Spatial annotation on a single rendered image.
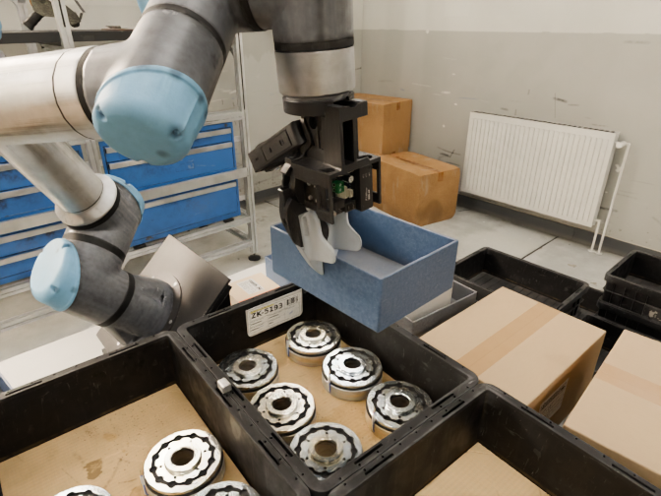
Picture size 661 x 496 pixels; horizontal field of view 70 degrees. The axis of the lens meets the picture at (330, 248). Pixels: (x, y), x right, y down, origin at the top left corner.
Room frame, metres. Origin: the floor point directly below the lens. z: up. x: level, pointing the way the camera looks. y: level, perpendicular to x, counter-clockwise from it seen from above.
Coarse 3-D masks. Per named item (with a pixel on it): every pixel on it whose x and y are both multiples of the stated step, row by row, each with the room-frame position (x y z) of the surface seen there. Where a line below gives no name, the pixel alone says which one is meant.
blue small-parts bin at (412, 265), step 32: (352, 224) 0.67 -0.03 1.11; (384, 224) 0.62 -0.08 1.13; (288, 256) 0.55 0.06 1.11; (352, 256) 0.62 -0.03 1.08; (384, 256) 0.62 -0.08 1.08; (416, 256) 0.58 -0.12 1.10; (448, 256) 0.52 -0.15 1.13; (320, 288) 0.51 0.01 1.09; (352, 288) 0.47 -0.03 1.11; (384, 288) 0.44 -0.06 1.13; (416, 288) 0.48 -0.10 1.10; (448, 288) 0.53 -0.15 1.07; (384, 320) 0.44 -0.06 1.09
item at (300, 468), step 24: (288, 288) 0.77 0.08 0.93; (216, 312) 0.69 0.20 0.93; (408, 336) 0.62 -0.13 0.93; (432, 408) 0.47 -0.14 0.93; (264, 432) 0.42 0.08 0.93; (408, 432) 0.42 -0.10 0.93; (288, 456) 0.39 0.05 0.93; (360, 456) 0.39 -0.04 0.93; (312, 480) 0.36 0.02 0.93; (336, 480) 0.36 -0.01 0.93
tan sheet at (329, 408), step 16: (272, 352) 0.70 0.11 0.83; (288, 368) 0.66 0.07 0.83; (304, 368) 0.66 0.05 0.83; (320, 368) 0.66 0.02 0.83; (304, 384) 0.62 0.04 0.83; (320, 384) 0.62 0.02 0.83; (320, 400) 0.58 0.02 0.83; (336, 400) 0.58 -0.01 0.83; (320, 416) 0.55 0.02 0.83; (336, 416) 0.55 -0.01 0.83; (352, 416) 0.55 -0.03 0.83; (368, 432) 0.52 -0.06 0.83; (368, 448) 0.49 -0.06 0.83
